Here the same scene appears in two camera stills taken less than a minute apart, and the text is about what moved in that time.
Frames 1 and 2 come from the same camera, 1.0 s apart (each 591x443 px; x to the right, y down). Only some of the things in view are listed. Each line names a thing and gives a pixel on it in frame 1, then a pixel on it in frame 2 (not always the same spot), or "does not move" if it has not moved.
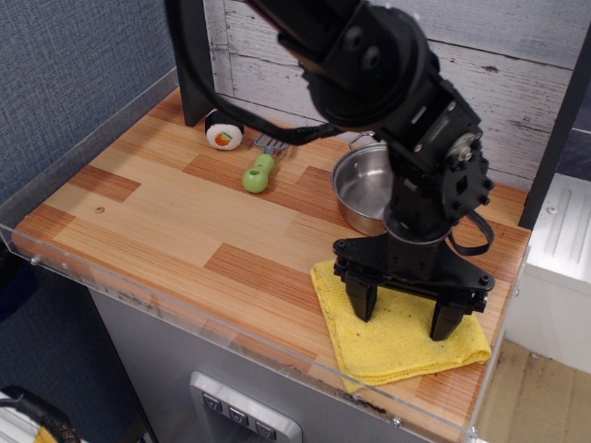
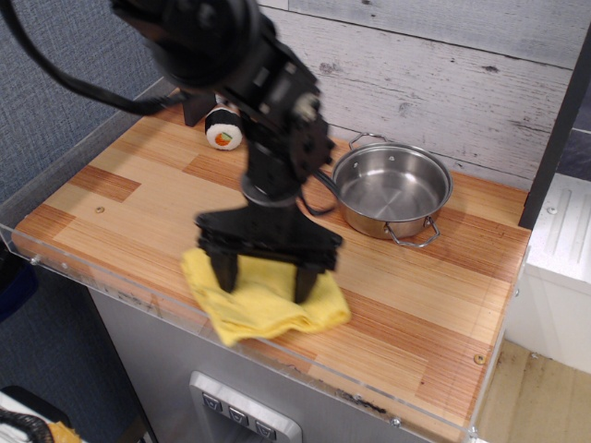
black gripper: [438, 271] → [284, 233]
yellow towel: [395, 340] → [264, 295]
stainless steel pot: [363, 182] does not move
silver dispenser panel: [226, 413] does not move
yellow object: [44, 437] → [63, 434]
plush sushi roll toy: [222, 133] does not move
